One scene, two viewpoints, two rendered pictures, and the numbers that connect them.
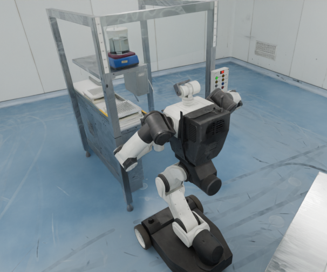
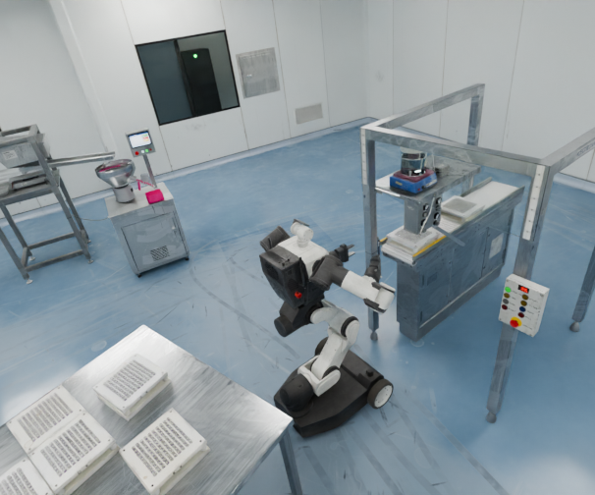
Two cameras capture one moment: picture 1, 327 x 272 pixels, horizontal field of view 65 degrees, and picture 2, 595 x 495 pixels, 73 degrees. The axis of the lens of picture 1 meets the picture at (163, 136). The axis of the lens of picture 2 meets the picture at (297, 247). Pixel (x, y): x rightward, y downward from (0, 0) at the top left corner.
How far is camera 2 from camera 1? 230 cm
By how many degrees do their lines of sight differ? 73
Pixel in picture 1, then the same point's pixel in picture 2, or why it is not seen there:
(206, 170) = (288, 311)
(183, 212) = (324, 357)
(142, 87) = (409, 223)
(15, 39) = (593, 88)
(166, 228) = not seen: hidden behind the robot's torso
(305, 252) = (189, 375)
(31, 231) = not seen: hidden behind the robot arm
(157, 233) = not seen: hidden behind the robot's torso
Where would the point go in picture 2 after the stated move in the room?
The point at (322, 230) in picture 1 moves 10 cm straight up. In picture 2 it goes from (207, 394) to (201, 379)
